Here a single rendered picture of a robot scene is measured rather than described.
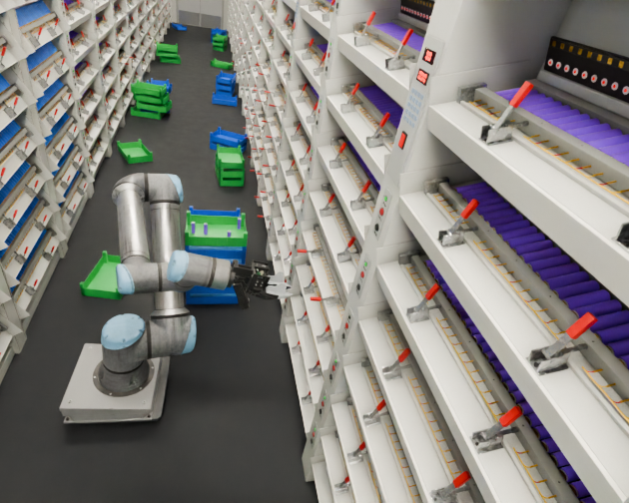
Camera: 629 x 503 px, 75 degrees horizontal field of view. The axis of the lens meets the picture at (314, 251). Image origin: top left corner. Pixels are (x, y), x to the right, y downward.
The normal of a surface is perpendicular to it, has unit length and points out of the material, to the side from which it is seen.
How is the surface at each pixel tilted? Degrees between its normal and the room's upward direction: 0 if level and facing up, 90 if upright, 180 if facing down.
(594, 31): 90
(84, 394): 4
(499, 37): 90
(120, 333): 1
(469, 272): 16
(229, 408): 0
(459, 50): 90
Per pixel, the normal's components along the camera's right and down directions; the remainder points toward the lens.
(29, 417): 0.17, -0.80
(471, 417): -0.11, -0.77
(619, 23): -0.97, -0.02
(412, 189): 0.20, 0.60
